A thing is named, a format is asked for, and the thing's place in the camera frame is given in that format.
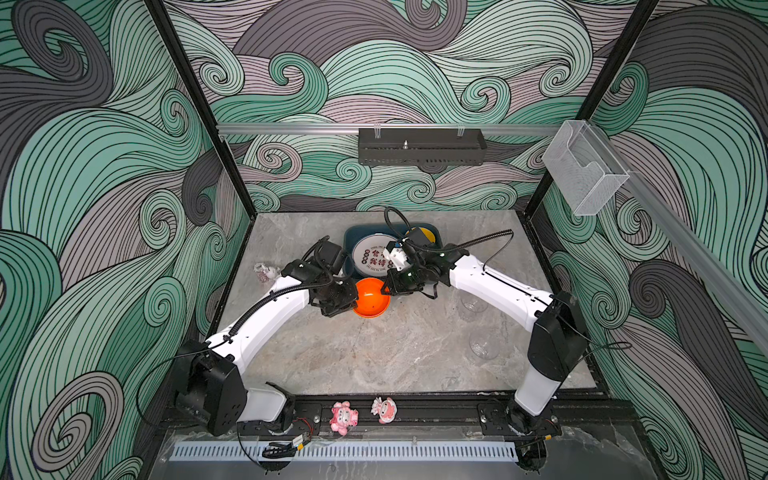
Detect black frame post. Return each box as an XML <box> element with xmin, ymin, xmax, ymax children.
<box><xmin>145</xmin><ymin>0</ymin><xmax>257</xmax><ymax>222</ymax></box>
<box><xmin>521</xmin><ymin>0</ymin><xmax>659</xmax><ymax>222</ymax></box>

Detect clear acrylic wall holder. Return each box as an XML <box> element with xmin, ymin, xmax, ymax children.
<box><xmin>542</xmin><ymin>120</ymin><xmax>629</xmax><ymax>217</ymax></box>

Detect black left rear frame post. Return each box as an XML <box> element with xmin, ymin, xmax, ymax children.
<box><xmin>145</xmin><ymin>0</ymin><xmax>257</xmax><ymax>222</ymax></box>

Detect clear plastic cup near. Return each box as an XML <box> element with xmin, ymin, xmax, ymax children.
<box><xmin>468</xmin><ymin>332</ymin><xmax>500</xmax><ymax>361</ymax></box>

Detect aluminium wall rail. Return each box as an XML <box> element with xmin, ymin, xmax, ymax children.
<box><xmin>216</xmin><ymin>122</ymin><xmax>560</xmax><ymax>137</ymax></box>

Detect teal plastic bin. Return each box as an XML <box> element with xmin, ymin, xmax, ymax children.
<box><xmin>342</xmin><ymin>223</ymin><xmax>409</xmax><ymax>280</ymax></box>

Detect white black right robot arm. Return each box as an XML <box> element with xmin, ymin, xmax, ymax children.
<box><xmin>381</xmin><ymin>228</ymin><xmax>589</xmax><ymax>421</ymax></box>

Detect clear plastic cup far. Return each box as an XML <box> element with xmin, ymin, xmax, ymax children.
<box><xmin>457</xmin><ymin>291</ymin><xmax>489</xmax><ymax>322</ymax></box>

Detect white plate red green circles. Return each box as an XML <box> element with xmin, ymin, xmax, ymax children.
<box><xmin>352</xmin><ymin>234</ymin><xmax>395</xmax><ymax>277</ymax></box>

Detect black right rear frame post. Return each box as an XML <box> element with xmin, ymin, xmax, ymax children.
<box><xmin>521</xmin><ymin>0</ymin><xmax>659</xmax><ymax>222</ymax></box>

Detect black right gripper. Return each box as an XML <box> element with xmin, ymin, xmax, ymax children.
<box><xmin>377</xmin><ymin>259</ymin><xmax>431</xmax><ymax>295</ymax></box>

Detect pink plush pig figure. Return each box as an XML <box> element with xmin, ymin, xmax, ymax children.
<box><xmin>330</xmin><ymin>401</ymin><xmax>359</xmax><ymax>436</ymax></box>

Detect orange shallow bowl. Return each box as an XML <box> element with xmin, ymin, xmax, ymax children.
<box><xmin>353</xmin><ymin>277</ymin><xmax>391</xmax><ymax>319</ymax></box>

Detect white slotted cable duct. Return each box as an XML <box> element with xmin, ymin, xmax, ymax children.
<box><xmin>168</xmin><ymin>440</ymin><xmax>518</xmax><ymax>463</ymax></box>

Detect clear plastic cup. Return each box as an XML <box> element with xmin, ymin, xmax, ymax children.
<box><xmin>457</xmin><ymin>291</ymin><xmax>489</xmax><ymax>322</ymax></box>
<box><xmin>468</xmin><ymin>332</ymin><xmax>500</xmax><ymax>361</ymax></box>

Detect pink white toy on table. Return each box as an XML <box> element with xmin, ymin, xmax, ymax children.
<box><xmin>253</xmin><ymin>263</ymin><xmax>281</xmax><ymax>284</ymax></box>

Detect yellow shallow bowl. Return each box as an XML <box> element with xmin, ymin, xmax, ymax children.
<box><xmin>404</xmin><ymin>226</ymin><xmax>436</xmax><ymax>246</ymax></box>

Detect black perforated wall tray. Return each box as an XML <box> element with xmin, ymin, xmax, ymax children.
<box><xmin>357</xmin><ymin>129</ymin><xmax>488</xmax><ymax>170</ymax></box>

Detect pink white small figure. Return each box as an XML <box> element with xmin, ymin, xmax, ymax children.
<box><xmin>371</xmin><ymin>397</ymin><xmax>398</xmax><ymax>425</ymax></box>

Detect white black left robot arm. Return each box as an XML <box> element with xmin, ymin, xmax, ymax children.
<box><xmin>171</xmin><ymin>237</ymin><xmax>358</xmax><ymax>436</ymax></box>

